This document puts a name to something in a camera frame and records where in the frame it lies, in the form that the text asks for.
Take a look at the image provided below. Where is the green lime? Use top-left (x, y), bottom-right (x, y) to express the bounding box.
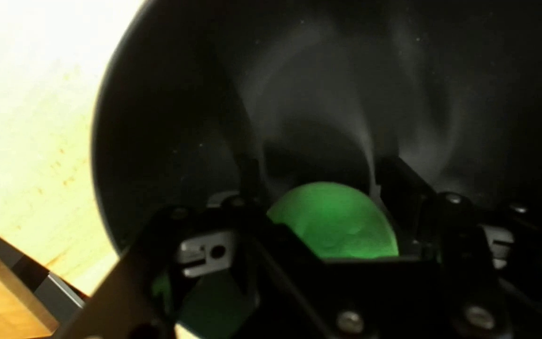
top-left (164, 183), bottom-right (400, 339)

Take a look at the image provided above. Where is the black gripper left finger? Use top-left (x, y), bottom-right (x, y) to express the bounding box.
top-left (53, 140), bottom-right (373, 339)

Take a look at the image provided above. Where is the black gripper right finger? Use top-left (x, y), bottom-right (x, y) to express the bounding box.
top-left (379, 159), bottom-right (542, 339)

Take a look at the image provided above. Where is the black bowl far right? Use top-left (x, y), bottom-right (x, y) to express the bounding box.
top-left (93, 0), bottom-right (542, 249)

